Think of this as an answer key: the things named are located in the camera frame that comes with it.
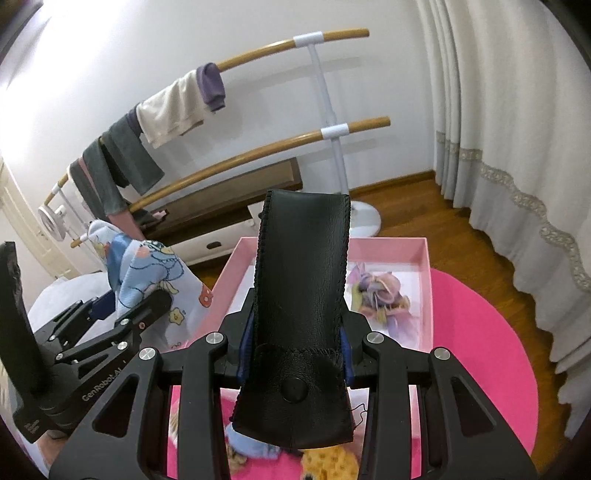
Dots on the blue cartoon printed cloth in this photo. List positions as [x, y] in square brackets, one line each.
[152, 267]

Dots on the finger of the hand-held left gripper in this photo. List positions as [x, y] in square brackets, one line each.
[152, 302]
[102, 308]

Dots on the pale quilted blanket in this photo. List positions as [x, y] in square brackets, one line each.
[69, 290]

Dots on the dark cloth with pink edge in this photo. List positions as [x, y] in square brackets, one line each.
[152, 217]

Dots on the light blue mesh cloth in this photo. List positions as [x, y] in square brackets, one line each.
[251, 445]

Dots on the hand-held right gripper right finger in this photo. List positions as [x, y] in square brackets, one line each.
[346, 362]

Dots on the wooden bench with white drawers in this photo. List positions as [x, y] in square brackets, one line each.
[231, 194]

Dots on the grey and pink garment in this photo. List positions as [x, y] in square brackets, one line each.
[104, 184]

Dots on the dark grey towel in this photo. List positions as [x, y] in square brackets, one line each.
[134, 157]

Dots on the purple cloth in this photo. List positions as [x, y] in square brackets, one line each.
[212, 85]

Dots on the pastel fabric scrunchie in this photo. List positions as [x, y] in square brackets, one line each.
[374, 286]

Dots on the yellow knitted scrunchie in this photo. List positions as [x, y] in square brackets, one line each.
[330, 464]

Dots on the pink box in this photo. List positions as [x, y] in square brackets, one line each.
[392, 251]

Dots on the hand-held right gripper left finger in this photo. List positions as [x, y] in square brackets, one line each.
[244, 357]

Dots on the cream door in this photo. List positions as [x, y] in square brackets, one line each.
[18, 217]

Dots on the white wooden ballet barre stand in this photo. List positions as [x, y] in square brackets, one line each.
[333, 152]

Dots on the leopard print scrunchie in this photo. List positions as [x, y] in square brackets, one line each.
[236, 461]

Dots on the pink round mat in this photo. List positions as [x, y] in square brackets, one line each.
[485, 369]

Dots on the cream cloth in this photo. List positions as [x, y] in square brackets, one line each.
[173, 113]

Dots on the black leather pouch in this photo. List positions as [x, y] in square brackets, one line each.
[300, 277]

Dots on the cream lace trimmed curtain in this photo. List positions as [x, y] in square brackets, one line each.
[508, 138]

